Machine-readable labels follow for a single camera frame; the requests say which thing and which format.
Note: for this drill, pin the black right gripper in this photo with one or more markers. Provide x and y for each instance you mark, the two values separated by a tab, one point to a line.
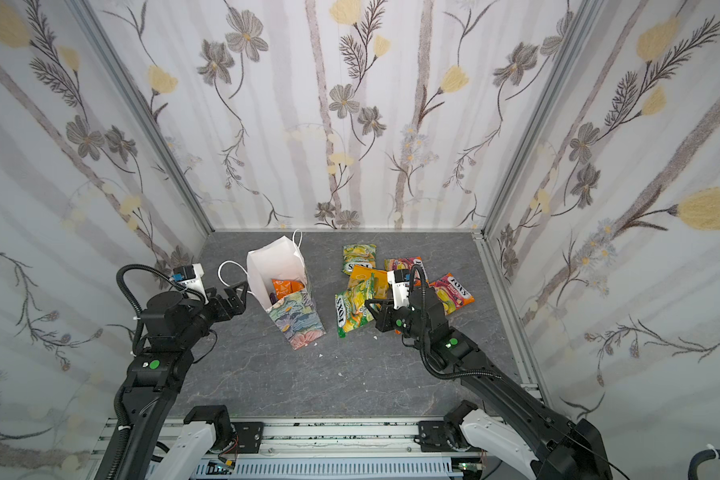
389	315

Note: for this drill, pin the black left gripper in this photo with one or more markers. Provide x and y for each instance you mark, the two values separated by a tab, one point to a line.
236	306

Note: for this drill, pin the green Fox's candy bag front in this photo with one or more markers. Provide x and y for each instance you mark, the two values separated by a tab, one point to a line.
350	308

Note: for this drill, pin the yellow mango snack bag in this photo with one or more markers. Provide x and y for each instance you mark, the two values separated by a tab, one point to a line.
377	278

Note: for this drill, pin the orange snack bag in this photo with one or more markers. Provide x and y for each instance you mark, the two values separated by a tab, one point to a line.
283	288

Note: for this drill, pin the floral paper gift bag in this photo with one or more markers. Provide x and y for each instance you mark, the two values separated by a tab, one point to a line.
277	278

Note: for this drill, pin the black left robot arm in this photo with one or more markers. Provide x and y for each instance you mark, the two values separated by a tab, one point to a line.
167	328

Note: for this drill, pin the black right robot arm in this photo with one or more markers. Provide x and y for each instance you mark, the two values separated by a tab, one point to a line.
526	434

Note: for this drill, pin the Fox's fruits candy bag far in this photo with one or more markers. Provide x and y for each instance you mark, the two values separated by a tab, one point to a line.
402	263

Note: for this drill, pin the fox's fruits candy bag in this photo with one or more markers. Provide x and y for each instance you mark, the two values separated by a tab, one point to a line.
451	293
402	263

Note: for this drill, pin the green Fox's spring tea bag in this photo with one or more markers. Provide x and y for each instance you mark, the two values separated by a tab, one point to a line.
358	255

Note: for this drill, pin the Fox's fruits candy bag near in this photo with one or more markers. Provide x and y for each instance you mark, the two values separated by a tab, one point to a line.
451	293

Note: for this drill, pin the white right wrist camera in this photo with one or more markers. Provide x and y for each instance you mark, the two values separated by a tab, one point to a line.
399	281

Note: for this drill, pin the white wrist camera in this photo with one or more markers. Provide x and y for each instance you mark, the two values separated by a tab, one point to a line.
399	281
190	277

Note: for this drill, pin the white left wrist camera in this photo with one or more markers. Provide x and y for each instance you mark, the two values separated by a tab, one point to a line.
190	277

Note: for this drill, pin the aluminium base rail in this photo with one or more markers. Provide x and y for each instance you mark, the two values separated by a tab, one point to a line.
343	448

